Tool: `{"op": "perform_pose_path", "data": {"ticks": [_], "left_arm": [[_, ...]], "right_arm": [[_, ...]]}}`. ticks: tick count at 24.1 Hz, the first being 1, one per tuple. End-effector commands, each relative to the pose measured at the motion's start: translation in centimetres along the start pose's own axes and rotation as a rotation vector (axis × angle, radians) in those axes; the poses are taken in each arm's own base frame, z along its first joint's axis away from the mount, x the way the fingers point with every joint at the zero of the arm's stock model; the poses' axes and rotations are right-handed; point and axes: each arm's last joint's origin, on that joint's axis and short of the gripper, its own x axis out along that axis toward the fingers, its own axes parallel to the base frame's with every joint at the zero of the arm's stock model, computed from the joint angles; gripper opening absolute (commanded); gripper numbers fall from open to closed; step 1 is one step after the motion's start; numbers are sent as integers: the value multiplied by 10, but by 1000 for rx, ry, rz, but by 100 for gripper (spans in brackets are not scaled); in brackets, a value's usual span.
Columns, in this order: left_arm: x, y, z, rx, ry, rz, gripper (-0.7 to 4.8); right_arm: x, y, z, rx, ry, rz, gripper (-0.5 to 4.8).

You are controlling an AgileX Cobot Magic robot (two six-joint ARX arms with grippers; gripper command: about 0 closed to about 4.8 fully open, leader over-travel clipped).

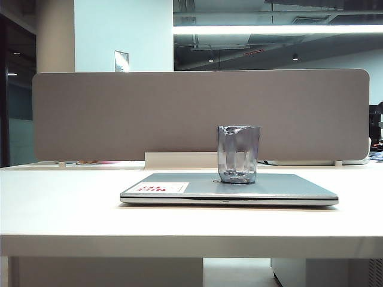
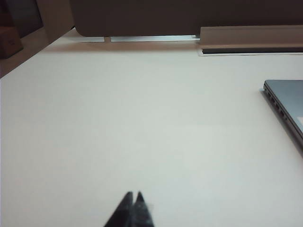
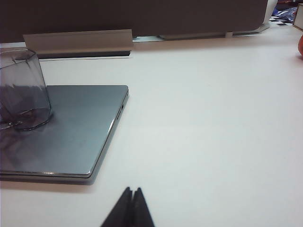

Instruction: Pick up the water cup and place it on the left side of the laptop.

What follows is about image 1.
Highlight transparent grey octagonal handled cup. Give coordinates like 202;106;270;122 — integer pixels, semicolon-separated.
217;124;261;184

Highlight silver closed laptop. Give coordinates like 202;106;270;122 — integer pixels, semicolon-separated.
119;172;339;207

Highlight white red-lettered sticker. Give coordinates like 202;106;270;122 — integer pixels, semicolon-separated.
133;181;190;194

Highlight grey-brown fabric desk divider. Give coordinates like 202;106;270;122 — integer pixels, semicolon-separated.
32;68;371;166

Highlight long bright ceiling light strip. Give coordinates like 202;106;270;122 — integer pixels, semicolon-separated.
172;24;383;35

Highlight dark glass door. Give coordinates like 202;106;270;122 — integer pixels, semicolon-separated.
0;13;37;168

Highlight black background office equipment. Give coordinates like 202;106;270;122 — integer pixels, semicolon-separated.
369;101;383;140

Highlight white desk cable cover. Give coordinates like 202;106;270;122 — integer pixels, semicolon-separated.
144;151;221;170

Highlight small framed wall poster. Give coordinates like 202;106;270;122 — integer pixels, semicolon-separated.
114;50;130;73

